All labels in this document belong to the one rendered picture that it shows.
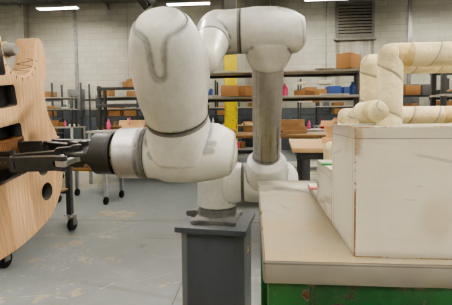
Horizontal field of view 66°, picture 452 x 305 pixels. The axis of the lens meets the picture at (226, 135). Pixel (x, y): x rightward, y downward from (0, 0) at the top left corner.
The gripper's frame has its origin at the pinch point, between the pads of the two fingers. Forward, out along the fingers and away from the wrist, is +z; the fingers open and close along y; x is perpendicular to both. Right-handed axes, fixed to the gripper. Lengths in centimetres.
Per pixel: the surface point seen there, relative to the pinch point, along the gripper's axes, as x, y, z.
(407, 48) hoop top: 16, -10, -64
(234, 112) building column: -95, 684, -4
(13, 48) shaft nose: 18.9, 7.4, 1.3
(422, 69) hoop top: 13, -2, -70
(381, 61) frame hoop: 15, -10, -61
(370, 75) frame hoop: 13, -3, -62
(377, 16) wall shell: 137, 1142, -445
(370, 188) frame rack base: -1, -14, -60
